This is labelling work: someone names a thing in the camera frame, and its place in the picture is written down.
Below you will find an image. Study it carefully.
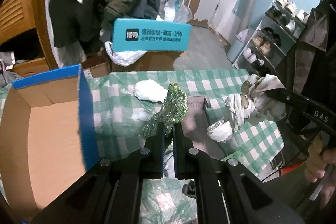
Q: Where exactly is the white patterned cloth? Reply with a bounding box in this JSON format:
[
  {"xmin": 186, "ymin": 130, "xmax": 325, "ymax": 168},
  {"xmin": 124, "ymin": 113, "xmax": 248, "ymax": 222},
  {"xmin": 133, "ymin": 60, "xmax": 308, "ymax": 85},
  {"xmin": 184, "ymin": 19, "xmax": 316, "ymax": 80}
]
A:
[{"xmin": 207, "ymin": 74, "xmax": 286, "ymax": 142}]

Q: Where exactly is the grey-brown knit sleeve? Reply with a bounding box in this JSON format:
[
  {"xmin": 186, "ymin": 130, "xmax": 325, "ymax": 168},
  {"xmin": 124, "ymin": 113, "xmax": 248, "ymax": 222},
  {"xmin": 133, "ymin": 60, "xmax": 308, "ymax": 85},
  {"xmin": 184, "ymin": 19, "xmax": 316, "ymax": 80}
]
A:
[{"xmin": 181, "ymin": 95, "xmax": 225, "ymax": 160}]

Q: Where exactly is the green glitter cloth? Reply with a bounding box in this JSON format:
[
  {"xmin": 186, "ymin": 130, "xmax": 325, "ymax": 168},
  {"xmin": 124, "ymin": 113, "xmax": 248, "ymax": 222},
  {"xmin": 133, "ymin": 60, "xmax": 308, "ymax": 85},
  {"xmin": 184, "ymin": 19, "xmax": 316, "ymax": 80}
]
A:
[{"xmin": 139, "ymin": 82, "xmax": 188, "ymax": 139}]

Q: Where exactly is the light green cloth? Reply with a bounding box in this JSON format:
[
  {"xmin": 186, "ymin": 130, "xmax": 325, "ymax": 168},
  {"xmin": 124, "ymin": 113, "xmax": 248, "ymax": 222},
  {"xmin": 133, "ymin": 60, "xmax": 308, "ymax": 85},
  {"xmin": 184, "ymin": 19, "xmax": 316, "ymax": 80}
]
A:
[{"xmin": 221, "ymin": 151, "xmax": 242, "ymax": 162}]

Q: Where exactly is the person's right hand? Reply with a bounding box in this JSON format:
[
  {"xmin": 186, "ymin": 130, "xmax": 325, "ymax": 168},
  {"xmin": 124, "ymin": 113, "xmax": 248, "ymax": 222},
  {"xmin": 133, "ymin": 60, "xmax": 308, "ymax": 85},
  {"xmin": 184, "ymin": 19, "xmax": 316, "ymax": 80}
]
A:
[{"xmin": 304, "ymin": 135, "xmax": 335, "ymax": 183}]

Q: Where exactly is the shoe rack with shoes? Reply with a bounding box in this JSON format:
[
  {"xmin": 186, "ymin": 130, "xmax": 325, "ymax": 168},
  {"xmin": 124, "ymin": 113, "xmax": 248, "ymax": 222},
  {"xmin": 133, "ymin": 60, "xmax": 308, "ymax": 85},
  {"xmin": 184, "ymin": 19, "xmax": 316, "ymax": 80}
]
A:
[{"xmin": 233, "ymin": 0, "xmax": 309, "ymax": 76}]

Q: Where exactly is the blue cardboard box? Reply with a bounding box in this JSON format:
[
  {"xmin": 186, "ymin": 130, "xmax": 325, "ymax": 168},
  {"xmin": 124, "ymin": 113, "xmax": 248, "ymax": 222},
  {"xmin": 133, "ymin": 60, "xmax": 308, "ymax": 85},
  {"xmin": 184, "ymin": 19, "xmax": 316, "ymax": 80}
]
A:
[{"xmin": 1, "ymin": 65, "xmax": 99, "ymax": 218}]

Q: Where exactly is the small open cardboard box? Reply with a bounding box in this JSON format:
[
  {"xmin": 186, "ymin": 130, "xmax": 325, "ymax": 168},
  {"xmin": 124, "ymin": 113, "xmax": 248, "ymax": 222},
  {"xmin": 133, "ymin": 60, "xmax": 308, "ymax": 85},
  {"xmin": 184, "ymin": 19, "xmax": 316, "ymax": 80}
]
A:
[{"xmin": 81, "ymin": 55, "xmax": 111, "ymax": 78}]

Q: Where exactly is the white plastic bag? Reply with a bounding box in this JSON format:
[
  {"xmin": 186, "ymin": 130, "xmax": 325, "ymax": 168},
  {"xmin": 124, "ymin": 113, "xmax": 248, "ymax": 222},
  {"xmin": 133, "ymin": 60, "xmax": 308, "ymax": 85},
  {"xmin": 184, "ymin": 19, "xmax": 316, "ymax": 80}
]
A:
[{"xmin": 104, "ymin": 41, "xmax": 146, "ymax": 67}]

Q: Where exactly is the teal shoe box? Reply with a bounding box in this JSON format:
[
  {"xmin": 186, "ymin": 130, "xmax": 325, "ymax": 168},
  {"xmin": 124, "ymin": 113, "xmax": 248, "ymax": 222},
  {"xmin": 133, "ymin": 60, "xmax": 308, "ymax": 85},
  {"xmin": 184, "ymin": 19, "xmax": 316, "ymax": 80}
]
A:
[{"xmin": 112, "ymin": 18, "xmax": 191, "ymax": 52}]

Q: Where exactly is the grey clothes pile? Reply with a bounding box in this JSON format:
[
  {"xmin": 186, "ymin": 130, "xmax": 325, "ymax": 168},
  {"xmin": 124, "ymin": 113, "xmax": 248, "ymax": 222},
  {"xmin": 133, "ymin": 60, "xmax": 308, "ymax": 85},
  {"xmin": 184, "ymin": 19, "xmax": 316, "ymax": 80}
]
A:
[{"xmin": 0, "ymin": 52, "xmax": 22, "ymax": 88}]

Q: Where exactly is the wooden louvered wardrobe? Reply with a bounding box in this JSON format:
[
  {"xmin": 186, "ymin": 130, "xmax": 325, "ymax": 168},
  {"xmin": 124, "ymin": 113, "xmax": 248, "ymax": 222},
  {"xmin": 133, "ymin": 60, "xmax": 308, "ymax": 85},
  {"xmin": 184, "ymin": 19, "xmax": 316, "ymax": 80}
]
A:
[{"xmin": 1, "ymin": 0, "xmax": 59, "ymax": 77}]

